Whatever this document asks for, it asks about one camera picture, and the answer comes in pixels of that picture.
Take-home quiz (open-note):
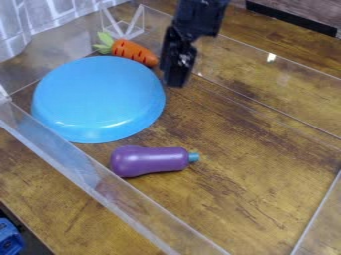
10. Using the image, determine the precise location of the orange toy carrot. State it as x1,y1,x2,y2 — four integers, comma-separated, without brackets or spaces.
94,32,159,67

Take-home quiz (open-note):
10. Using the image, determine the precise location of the purple toy eggplant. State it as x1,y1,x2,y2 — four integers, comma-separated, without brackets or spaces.
111,145,199,178

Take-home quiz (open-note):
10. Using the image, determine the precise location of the blue object at corner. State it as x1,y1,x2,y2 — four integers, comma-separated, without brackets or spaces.
0,218,24,255

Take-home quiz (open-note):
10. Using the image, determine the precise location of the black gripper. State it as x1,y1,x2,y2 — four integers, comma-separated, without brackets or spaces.
160,0,231,88

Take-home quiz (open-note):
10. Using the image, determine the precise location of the clear acrylic triangle bracket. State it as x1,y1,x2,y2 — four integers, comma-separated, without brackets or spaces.
100,4,147,40

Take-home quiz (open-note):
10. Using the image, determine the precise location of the clear acrylic enclosure wall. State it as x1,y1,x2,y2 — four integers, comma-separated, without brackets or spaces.
0,0,341,255

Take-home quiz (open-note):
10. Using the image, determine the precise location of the blue upturned bowl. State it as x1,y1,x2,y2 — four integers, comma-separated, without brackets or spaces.
31,56,166,143

